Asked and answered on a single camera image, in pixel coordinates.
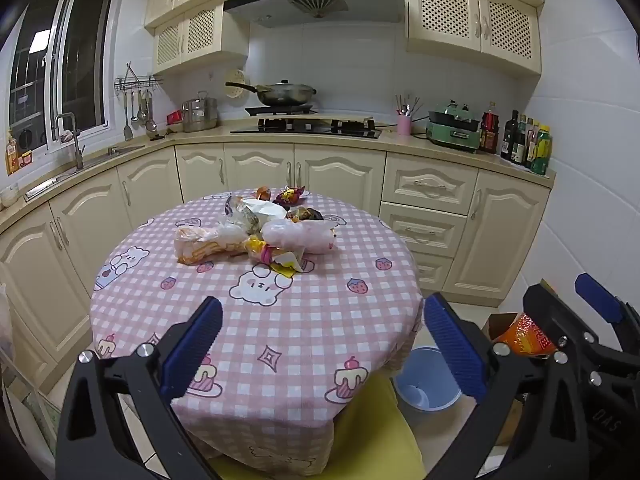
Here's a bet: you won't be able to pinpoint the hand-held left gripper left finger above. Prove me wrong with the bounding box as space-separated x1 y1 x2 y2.
55 296 223 480

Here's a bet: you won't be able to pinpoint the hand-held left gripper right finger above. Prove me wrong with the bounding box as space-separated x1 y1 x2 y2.
424 291 591 480

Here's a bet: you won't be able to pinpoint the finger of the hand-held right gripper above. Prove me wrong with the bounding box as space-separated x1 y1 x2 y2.
522 282 608 378
574 272 640 352

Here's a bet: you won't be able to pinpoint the light blue plastic bin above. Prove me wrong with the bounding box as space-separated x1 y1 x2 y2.
392 346 463 412

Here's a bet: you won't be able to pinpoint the white tissue pack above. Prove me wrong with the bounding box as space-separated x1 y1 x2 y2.
240 198 288 221

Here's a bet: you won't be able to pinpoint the magenta snack bag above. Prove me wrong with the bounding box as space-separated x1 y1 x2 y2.
274 185 307 211

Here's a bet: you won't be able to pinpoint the orange rice bag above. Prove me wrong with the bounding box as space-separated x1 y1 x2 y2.
492 280 561 360

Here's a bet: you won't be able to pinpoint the cream cabinet drawer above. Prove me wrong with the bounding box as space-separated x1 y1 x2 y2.
407 250 453 291
382 155 480 216
379 201 471 258

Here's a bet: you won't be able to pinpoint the orange print bread bag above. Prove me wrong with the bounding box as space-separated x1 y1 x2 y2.
174 225 251 266

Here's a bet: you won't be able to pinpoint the pink checked tablecloth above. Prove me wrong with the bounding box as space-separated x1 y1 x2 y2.
90 189 423 476

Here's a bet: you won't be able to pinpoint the yellow pink wrapper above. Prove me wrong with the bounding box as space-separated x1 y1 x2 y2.
243 235 316 278

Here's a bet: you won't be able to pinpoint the yellow pants leg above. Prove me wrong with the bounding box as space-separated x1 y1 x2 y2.
207 372 426 480

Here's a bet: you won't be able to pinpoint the clear plastic bag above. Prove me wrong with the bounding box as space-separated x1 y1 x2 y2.
220 195 266 236

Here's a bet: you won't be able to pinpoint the pink white plastic bag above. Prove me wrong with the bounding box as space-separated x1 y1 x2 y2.
261 217 337 255

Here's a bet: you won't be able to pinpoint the row of condiment bottles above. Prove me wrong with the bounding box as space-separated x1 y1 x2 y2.
479 101 553 176

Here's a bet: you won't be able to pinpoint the black cookie wrapper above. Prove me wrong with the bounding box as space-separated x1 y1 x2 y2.
287 206 326 224

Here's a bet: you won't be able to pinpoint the green electric grill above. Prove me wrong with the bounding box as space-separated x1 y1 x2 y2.
425 101 483 152

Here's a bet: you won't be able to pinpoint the beige kitchen countertop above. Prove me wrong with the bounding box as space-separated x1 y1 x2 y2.
0 119 557 233

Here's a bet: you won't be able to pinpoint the steel sink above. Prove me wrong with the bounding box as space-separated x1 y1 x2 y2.
22 144 147 202

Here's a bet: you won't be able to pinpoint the cream base kitchen cabinets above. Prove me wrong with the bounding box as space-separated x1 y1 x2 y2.
0 142 553 396

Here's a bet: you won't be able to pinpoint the steel faucet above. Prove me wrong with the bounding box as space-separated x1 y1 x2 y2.
54 112 86 171

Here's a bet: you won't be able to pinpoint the hanging metal skimmer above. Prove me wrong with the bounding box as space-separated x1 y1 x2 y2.
139 89 158 133

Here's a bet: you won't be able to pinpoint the steel stock pot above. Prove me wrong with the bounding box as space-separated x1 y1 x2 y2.
181 91 219 133

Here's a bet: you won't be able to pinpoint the black gas stove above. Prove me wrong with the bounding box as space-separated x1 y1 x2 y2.
230 105 383 140

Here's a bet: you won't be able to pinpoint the cream round colander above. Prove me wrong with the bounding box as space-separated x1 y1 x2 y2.
225 69 249 98

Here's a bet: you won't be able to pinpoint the steel wok with lid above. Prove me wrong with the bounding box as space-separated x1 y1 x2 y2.
225 79 317 107

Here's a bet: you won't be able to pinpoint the metal utensil rack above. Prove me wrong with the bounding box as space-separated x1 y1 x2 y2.
114 62 163 96

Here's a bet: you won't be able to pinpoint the sliding window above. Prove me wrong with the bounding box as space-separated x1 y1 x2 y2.
7 0 121 153

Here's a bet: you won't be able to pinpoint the cream lattice door wall cabinet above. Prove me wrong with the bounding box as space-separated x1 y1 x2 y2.
405 0 543 78
152 2 250 76

